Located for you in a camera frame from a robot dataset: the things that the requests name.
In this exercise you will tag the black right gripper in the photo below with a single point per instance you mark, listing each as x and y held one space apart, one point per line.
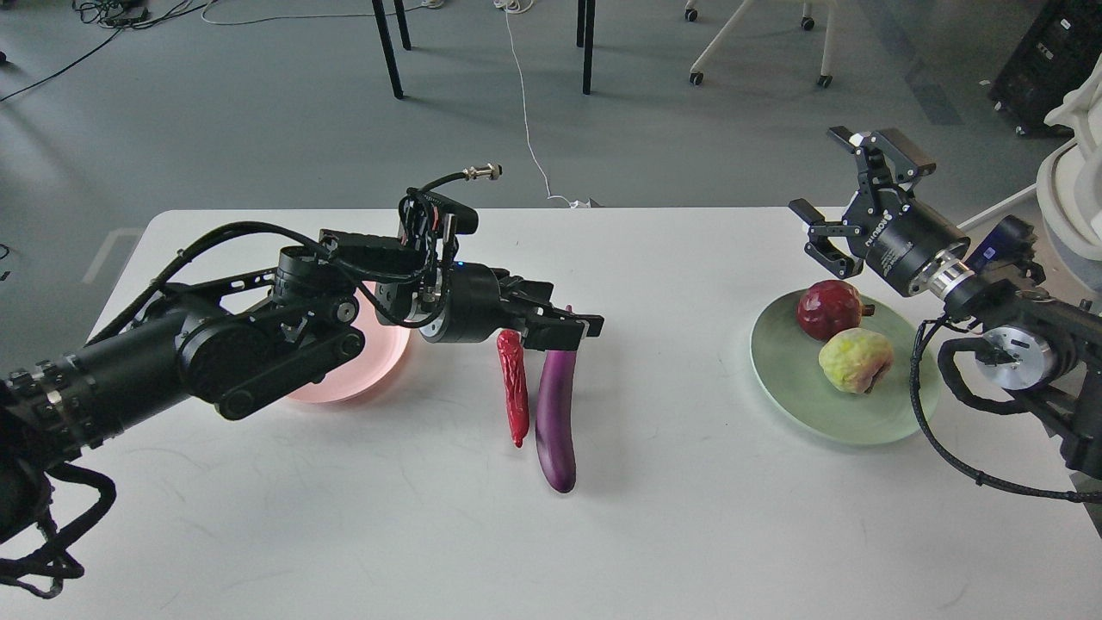
898 236

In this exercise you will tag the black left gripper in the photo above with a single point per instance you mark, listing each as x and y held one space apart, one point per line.
482 300

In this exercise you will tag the red chili pepper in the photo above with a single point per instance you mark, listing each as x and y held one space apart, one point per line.
513 370

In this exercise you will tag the dark red pomegranate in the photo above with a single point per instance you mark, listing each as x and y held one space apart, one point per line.
830 307

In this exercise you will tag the purple eggplant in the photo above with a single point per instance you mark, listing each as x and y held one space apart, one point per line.
554 435

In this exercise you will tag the yellow-green custard apple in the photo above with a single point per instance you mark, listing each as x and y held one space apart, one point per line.
855 359

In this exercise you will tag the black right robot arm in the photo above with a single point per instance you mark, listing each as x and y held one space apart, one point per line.
1017 348

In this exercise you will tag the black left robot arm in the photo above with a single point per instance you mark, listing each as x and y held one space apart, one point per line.
244 316

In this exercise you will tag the pink plate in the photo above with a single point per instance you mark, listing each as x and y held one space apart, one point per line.
384 348

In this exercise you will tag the green plate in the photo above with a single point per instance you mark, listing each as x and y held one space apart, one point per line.
785 361

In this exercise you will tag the black equipment case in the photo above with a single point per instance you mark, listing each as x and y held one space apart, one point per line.
1056 55

